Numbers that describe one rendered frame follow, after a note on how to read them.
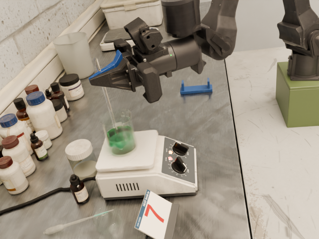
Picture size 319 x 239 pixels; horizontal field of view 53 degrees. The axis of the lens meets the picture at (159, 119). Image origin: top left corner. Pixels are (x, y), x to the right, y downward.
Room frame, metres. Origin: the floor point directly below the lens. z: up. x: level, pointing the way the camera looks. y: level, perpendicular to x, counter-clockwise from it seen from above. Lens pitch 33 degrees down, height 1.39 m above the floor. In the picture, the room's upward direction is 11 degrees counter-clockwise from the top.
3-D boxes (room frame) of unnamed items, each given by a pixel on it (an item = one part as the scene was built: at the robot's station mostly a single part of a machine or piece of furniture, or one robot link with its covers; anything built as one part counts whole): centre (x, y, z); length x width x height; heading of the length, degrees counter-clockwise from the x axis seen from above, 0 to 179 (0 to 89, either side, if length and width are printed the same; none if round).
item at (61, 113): (0.88, 0.31, 0.93); 0.05 x 0.05 x 0.06
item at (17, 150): (0.65, 0.36, 0.95); 0.06 x 0.06 x 0.10
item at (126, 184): (0.54, 0.05, 0.94); 0.22 x 0.13 x 0.08; 80
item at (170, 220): (0.41, 0.04, 0.92); 0.09 x 0.06 x 0.04; 162
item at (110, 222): (0.43, 0.13, 0.91); 0.06 x 0.06 x 0.02
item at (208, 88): (0.89, -0.13, 0.92); 0.10 x 0.03 x 0.04; 78
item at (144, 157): (0.54, 0.08, 0.98); 0.12 x 0.12 x 0.01; 80
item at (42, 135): (0.74, 0.32, 0.92); 0.04 x 0.04 x 0.04
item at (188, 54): (0.58, -0.07, 1.16); 0.07 x 0.06 x 0.09; 106
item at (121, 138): (0.54, 0.08, 1.03); 0.07 x 0.06 x 0.08; 49
